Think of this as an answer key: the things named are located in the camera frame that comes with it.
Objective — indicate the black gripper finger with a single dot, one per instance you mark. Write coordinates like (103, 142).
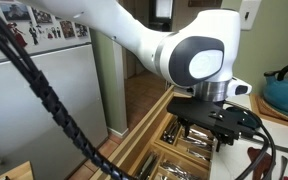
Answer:
(219, 146)
(188, 130)

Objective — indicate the dark teal small dish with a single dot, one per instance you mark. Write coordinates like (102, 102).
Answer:
(249, 119)

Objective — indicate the light wood kitchen drawer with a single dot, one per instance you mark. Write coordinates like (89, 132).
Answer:
(134, 140)

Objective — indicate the teal kettle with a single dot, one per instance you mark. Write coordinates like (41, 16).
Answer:
(284, 96)

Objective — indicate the wooden kettle trivet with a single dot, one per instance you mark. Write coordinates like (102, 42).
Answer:
(260, 110)

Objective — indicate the black suit man magnet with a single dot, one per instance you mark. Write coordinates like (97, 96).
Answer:
(34, 33)

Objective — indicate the light wooden platform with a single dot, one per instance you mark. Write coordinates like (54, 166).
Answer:
(15, 171)

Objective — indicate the dark grey utensil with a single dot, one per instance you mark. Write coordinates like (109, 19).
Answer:
(283, 166)

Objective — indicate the red dress lady magnet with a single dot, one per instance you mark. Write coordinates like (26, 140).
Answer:
(17, 35)

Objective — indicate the wooden coat hook rail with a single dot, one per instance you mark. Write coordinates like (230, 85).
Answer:
(204, 2)

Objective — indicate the grey white refrigerator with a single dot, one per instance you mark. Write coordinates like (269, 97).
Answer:
(34, 100)

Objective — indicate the brown wooden spatula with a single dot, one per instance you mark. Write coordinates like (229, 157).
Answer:
(259, 163)

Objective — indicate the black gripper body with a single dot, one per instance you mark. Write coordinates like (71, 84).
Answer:
(224, 126)

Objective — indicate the wooden cutlery organiser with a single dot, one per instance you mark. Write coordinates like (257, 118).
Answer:
(159, 166)
(165, 145)

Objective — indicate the fridge photo print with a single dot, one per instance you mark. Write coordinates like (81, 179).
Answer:
(42, 16)
(67, 29)
(81, 30)
(15, 11)

